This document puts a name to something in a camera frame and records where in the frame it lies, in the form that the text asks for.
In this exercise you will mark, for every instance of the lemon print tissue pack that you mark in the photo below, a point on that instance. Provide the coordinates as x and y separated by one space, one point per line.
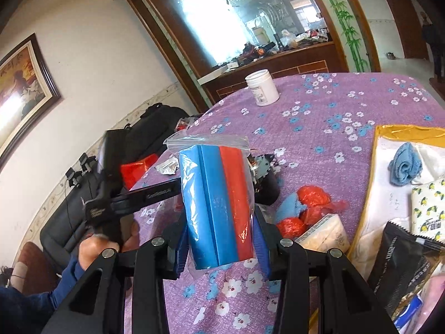
429 208

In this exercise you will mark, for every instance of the white labelled tissue pack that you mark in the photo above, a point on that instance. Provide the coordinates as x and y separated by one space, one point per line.
326 233

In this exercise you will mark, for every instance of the framed wall picture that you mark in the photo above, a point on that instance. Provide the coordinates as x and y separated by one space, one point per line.
24 97

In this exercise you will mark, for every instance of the pink tissue pack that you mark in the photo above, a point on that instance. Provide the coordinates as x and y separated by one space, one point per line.
429 299

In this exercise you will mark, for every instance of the white plastic jar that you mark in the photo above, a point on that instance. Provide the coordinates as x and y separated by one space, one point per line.
262 87

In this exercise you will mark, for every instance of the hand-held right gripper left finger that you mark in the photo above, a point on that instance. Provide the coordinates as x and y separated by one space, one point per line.
180 261

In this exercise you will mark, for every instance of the black cup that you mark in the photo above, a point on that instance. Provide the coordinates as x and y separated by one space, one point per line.
266 188

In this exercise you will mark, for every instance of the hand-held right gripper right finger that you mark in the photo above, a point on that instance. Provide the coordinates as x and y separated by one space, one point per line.
262 257

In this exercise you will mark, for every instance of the rolled blue cloth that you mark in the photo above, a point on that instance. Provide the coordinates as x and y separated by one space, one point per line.
405 163

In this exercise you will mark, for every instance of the yellow taped cardboard box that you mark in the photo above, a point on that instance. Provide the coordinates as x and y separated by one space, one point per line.
375 188

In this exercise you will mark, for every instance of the etched glass partition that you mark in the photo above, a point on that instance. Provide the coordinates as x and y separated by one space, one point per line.
215 17

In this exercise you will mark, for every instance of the crumpled white cloth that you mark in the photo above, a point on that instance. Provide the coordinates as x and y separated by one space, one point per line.
433 160

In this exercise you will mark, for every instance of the white red plastic wrapper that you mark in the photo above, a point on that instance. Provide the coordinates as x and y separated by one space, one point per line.
186 123

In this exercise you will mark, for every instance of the person's left hand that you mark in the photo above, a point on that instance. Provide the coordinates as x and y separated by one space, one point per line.
90 250

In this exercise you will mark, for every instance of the silver foil wrapper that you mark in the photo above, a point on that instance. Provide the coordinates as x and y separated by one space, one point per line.
167 167

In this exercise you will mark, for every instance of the zip bag of sponges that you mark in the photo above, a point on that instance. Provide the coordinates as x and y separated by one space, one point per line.
215 201

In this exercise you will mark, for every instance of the brown leather stool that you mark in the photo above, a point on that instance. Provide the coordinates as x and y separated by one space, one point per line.
38 268

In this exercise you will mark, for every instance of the brown wooden door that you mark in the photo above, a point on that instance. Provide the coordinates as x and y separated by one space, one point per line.
399 17

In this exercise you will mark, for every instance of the wooden cabinet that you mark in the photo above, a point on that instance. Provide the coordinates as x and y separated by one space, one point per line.
278 66

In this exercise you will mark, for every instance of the black sofa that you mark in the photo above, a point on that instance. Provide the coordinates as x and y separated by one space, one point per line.
69 215

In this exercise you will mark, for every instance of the person's left forearm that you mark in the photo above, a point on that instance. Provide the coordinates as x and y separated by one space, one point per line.
66 285

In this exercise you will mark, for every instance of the black packet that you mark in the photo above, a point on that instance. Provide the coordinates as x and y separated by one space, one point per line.
399 264

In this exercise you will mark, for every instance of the large red plastic bag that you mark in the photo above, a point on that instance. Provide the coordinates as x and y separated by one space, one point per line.
137 174

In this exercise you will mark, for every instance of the black bag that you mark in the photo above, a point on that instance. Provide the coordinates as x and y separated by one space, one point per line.
163 118

